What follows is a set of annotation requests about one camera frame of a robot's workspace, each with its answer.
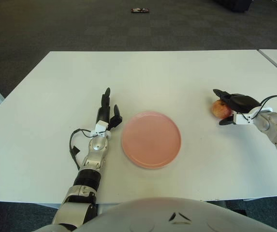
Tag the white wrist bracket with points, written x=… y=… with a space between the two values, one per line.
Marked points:
x=100 y=127
x=241 y=119

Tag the large black case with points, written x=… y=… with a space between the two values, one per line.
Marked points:
x=235 y=5

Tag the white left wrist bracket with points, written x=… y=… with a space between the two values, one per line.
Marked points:
x=100 y=127

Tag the pink round plate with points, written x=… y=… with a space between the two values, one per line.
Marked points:
x=151 y=140

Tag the red yellow apple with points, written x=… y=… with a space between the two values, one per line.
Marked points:
x=219 y=108

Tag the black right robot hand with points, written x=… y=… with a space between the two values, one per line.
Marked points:
x=243 y=104

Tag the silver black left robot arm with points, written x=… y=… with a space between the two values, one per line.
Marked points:
x=95 y=151

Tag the grey robot torso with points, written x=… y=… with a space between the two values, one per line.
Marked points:
x=164 y=215

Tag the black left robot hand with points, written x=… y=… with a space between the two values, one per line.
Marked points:
x=103 y=114

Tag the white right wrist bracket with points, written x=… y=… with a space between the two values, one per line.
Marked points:
x=241 y=119

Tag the small dark red floor object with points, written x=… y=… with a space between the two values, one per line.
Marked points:
x=140 y=10

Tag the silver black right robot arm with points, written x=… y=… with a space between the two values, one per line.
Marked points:
x=273 y=128

